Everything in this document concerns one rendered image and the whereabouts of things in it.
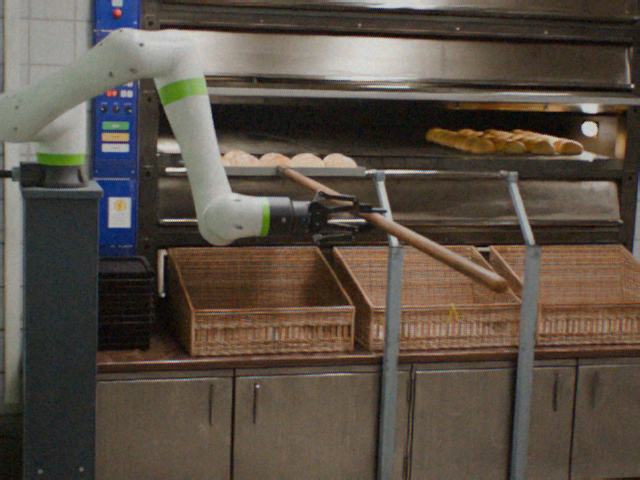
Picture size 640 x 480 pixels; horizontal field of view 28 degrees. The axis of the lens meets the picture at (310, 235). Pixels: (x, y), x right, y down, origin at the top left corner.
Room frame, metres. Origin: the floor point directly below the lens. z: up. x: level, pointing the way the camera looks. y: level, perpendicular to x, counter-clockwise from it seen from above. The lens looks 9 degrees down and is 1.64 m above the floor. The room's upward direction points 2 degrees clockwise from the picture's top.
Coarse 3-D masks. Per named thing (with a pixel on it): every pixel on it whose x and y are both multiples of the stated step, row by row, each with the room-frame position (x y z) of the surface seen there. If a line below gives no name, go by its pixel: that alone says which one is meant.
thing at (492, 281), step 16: (288, 176) 3.84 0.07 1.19; (304, 176) 3.72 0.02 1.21; (384, 224) 2.90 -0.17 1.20; (400, 240) 2.79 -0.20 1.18; (416, 240) 2.68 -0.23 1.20; (432, 256) 2.58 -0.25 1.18; (448, 256) 2.49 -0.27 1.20; (464, 272) 2.39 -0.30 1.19; (480, 272) 2.33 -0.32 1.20; (496, 288) 2.25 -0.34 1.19
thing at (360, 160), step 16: (160, 160) 4.45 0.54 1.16; (176, 160) 4.46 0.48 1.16; (368, 160) 4.64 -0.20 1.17; (384, 160) 4.66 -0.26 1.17; (400, 160) 4.67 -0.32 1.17; (416, 160) 4.69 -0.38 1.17; (432, 160) 4.70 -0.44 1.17; (448, 160) 4.72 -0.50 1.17; (464, 160) 4.74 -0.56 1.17; (480, 160) 4.75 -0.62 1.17; (496, 160) 4.77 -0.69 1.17; (512, 160) 4.78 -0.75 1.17; (528, 160) 4.80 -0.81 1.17; (544, 160) 4.82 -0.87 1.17; (560, 160) 4.83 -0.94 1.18; (576, 160) 4.85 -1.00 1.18; (592, 160) 4.87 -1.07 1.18; (608, 160) 4.89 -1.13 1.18
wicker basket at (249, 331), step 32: (192, 256) 4.43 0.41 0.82; (224, 256) 4.46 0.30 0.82; (256, 256) 4.49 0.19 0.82; (288, 256) 4.53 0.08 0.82; (320, 256) 4.49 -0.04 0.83; (192, 288) 4.40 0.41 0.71; (224, 288) 4.44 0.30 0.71; (256, 288) 4.47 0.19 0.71; (288, 288) 4.50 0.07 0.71; (320, 288) 4.49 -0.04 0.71; (192, 320) 3.97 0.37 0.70; (224, 320) 4.00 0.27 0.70; (256, 320) 4.04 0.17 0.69; (288, 320) 4.06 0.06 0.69; (320, 320) 4.09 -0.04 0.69; (352, 320) 4.12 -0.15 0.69; (192, 352) 3.97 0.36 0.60; (224, 352) 4.00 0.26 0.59; (256, 352) 4.03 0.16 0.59; (288, 352) 4.06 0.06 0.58
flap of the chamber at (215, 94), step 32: (224, 96) 4.39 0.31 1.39; (256, 96) 4.40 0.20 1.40; (288, 96) 4.42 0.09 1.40; (320, 96) 4.44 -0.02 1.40; (352, 96) 4.47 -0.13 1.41; (384, 96) 4.50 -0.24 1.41; (416, 96) 4.53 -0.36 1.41; (448, 96) 4.56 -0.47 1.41; (480, 96) 4.59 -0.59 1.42; (512, 96) 4.63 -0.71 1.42; (544, 96) 4.66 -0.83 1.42
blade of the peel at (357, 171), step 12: (228, 168) 3.95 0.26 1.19; (240, 168) 3.96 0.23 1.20; (252, 168) 3.97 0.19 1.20; (264, 168) 3.98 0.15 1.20; (276, 168) 3.99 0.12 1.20; (300, 168) 4.01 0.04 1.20; (312, 168) 4.02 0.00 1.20; (324, 168) 4.03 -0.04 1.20; (336, 168) 4.04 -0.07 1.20; (348, 168) 4.05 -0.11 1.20; (360, 168) 4.06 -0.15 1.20
